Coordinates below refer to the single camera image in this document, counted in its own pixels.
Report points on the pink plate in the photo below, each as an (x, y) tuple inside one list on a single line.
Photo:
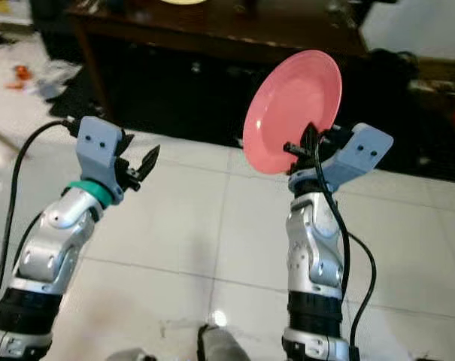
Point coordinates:
[(287, 105)]

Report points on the dark wooden table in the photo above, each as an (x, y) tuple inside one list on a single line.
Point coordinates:
[(219, 34)]

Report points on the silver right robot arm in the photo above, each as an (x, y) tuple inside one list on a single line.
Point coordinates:
[(313, 256)]

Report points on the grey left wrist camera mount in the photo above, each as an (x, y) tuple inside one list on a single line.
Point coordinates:
[(95, 147)]

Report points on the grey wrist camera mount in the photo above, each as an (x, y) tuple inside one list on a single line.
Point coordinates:
[(362, 154), (95, 147)]

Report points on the grey left robot leg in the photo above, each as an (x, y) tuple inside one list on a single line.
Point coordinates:
[(125, 356)]

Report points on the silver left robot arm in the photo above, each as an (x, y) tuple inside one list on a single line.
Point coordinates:
[(47, 248)]

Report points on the grey robot leg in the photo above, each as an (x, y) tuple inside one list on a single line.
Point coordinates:
[(227, 347), (125, 356)]

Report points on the small orange object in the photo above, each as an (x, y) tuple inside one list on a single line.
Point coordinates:
[(24, 75)]

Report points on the yellow plate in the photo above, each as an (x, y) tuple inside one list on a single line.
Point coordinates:
[(184, 2)]

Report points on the grey right robot leg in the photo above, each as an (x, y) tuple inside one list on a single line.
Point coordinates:
[(227, 347)]

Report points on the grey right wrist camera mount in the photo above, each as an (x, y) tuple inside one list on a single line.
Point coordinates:
[(362, 154)]

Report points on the crumpled clear plastic bag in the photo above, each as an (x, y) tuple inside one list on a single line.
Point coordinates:
[(62, 79)]

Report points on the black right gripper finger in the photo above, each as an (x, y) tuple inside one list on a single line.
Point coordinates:
[(294, 149), (310, 139)]

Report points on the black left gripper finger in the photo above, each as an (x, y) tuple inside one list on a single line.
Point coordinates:
[(148, 162)]

